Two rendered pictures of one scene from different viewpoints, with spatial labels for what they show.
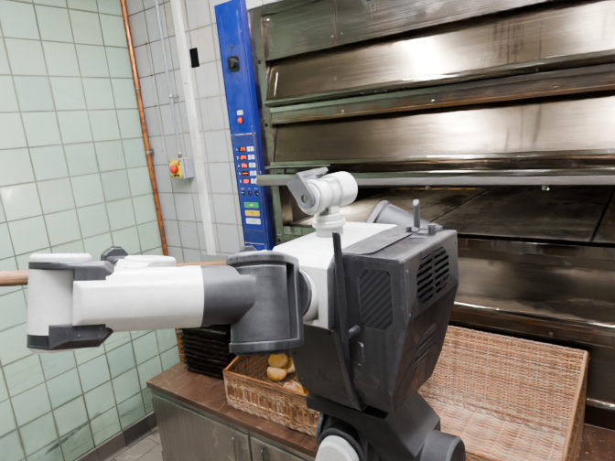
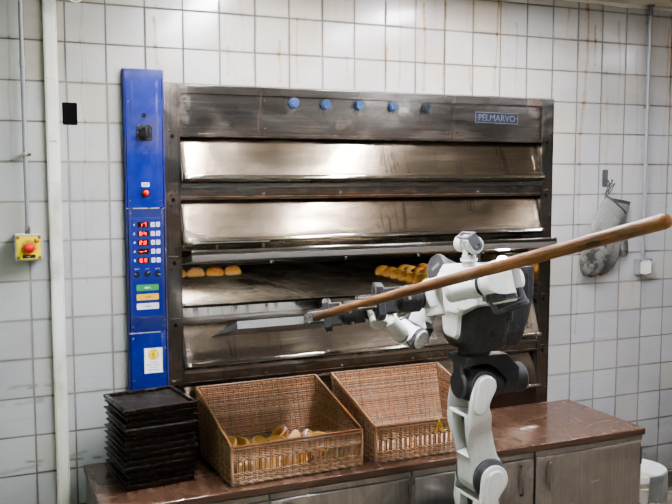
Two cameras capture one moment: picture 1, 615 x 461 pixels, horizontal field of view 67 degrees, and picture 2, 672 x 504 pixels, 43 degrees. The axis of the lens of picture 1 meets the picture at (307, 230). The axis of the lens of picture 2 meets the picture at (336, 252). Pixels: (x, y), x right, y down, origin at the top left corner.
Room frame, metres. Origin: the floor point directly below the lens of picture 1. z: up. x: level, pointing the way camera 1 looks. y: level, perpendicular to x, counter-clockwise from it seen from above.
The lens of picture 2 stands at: (-0.20, 2.85, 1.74)
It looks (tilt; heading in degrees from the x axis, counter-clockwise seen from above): 5 degrees down; 299
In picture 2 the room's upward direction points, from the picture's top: straight up
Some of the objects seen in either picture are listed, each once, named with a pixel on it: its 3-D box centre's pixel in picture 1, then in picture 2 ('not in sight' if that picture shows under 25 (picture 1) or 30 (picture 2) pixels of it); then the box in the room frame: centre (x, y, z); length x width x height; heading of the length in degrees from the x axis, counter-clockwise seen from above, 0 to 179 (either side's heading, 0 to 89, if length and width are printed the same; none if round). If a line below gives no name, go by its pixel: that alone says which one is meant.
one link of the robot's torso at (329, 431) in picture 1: (360, 436); (474, 382); (0.84, -0.07, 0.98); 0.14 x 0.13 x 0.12; 143
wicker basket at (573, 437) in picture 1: (475, 403); (408, 408); (1.29, -0.47, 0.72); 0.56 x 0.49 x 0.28; 52
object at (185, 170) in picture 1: (181, 167); (28, 246); (2.39, 0.61, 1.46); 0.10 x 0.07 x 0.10; 53
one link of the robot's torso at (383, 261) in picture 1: (361, 305); (483, 301); (0.82, -0.09, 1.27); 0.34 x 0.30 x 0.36; 139
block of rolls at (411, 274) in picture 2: not in sight; (437, 273); (1.51, -1.34, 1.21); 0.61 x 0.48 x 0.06; 143
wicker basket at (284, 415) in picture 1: (316, 360); (277, 425); (1.65, 0.01, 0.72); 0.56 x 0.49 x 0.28; 54
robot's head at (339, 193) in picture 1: (328, 198); (468, 247); (0.87, -0.05, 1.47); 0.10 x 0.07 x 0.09; 139
